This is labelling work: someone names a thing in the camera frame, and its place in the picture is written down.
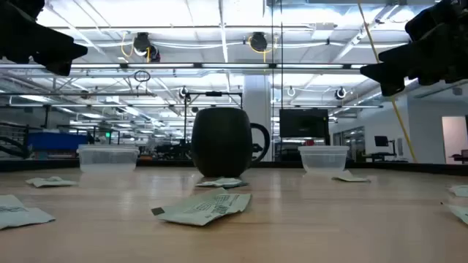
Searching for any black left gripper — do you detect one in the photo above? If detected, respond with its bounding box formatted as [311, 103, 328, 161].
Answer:
[0, 0, 88, 77]

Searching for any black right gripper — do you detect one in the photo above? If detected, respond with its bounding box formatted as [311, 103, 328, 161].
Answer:
[360, 0, 468, 96]

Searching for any white green printed packet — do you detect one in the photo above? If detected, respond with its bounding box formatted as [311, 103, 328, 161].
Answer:
[331, 169, 371, 183]
[445, 203, 468, 225]
[25, 176, 78, 188]
[151, 187, 252, 227]
[0, 194, 56, 231]
[195, 177, 249, 189]
[448, 184, 468, 198]

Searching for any blue plastic bin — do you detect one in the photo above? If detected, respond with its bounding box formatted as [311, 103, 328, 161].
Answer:
[27, 131, 88, 153]

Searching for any yellow slanted pole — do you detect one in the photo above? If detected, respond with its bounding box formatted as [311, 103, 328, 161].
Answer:
[356, 0, 418, 164]

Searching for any small black monitor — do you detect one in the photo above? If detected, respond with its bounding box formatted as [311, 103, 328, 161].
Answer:
[373, 135, 398, 158]

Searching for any large black monitor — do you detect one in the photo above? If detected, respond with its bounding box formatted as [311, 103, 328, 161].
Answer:
[279, 108, 330, 139]

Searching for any black metal rack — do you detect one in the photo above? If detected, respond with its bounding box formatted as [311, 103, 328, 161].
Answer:
[0, 122, 30, 159]

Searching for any thin black vertical pole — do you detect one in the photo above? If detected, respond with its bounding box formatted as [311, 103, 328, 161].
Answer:
[271, 0, 275, 161]
[279, 0, 284, 161]

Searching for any clear plastic container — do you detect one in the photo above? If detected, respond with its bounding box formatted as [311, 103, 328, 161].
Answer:
[77, 144, 140, 174]
[298, 145, 350, 175]

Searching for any white building column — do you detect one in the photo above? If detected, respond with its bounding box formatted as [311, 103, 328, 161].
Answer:
[243, 75, 273, 161]

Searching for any long ceiling light bar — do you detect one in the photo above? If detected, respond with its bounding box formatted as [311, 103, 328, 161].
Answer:
[0, 62, 366, 70]

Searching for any dark green ceramic mug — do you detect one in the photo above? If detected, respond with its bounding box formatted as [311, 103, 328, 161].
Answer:
[190, 107, 271, 179]

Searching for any black hanging cable loop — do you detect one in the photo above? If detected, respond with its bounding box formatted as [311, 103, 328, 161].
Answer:
[133, 69, 151, 83]

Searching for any black aluminium table frame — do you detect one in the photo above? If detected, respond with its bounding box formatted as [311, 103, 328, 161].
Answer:
[0, 159, 468, 176]

